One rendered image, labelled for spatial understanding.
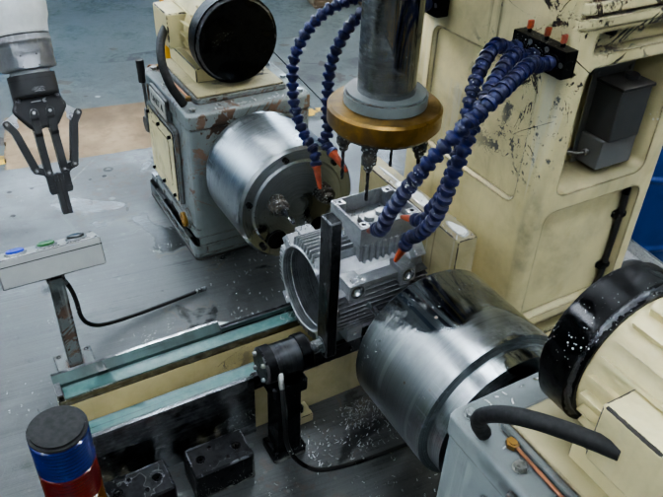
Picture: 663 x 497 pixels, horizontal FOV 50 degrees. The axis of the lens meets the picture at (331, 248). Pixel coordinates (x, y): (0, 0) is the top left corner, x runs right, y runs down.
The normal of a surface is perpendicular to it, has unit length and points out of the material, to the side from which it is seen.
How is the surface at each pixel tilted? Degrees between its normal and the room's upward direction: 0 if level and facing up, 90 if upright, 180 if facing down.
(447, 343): 28
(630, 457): 90
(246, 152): 35
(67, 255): 66
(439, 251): 90
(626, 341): 41
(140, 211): 0
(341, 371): 90
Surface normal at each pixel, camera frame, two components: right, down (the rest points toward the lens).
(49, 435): 0.04, -0.81
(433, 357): -0.52, -0.46
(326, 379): 0.49, 0.52
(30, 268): 0.47, 0.15
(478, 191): -0.87, 0.26
